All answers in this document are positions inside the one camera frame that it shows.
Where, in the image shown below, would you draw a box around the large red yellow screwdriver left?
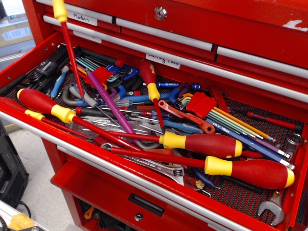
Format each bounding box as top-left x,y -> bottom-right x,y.
17,89 -> 140,151

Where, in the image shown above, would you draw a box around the large red yellow screwdriver front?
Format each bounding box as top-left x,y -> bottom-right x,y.
103,144 -> 295,190

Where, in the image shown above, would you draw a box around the open red drawer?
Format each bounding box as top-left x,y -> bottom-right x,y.
0,32 -> 308,231

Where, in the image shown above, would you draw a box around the black red handle screwdriver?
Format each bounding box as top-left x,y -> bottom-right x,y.
75,106 -> 145,118

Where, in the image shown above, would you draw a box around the silver socket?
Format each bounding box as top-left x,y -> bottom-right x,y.
286,132 -> 304,162

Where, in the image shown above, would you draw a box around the orange red flat wrench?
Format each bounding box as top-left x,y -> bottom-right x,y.
158,100 -> 216,134

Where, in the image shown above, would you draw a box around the purple hex key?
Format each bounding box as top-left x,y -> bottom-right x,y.
85,68 -> 135,133

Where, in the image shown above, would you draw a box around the blue holder hex key set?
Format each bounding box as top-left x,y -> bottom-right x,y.
106,64 -> 140,82

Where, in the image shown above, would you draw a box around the silver cabinet lock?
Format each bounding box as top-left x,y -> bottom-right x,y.
154,6 -> 167,21

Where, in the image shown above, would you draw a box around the blue 10mm hex key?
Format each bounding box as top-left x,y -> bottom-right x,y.
205,118 -> 296,170

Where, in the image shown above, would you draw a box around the small red holder hex keys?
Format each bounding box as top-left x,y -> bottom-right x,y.
76,56 -> 114,89

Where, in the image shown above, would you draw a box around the grey blue handle screwdriver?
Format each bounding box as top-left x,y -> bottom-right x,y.
68,83 -> 122,128

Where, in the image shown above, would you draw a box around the large red yellow screwdriver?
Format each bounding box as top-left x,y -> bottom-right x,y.
17,89 -> 140,151
103,144 -> 295,190

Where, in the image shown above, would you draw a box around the white Markers label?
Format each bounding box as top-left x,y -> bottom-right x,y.
68,11 -> 98,26

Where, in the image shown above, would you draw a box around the small red black screwdriver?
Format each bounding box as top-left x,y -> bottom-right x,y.
231,109 -> 304,132

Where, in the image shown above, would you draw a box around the white paper label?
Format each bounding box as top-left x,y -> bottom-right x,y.
146,53 -> 181,69

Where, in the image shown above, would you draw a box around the blue handle pliers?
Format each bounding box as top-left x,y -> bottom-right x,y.
163,120 -> 204,134

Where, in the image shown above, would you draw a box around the blue Bosch bit holder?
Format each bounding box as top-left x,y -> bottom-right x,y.
156,82 -> 201,90

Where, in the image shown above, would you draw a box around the silver combination wrench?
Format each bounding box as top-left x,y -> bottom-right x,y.
258,189 -> 285,226

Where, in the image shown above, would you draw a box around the black box on floor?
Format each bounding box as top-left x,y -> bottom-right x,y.
0,124 -> 29,208

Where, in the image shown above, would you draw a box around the red holder rainbow hex keys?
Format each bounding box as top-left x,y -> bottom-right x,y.
169,92 -> 276,141

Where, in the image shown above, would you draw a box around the red tool chest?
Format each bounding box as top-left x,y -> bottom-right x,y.
0,0 -> 308,231

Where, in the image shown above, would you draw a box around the red yellow Wiha screwdriver centre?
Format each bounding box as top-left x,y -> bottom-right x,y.
140,59 -> 165,134

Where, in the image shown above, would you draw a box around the black hex key set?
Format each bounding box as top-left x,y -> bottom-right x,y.
21,45 -> 69,93

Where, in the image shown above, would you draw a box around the red yellow screwdriver front edge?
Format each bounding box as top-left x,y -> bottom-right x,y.
0,97 -> 92,140

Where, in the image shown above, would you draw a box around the blue handle small screwdriver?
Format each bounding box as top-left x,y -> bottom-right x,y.
50,65 -> 69,99

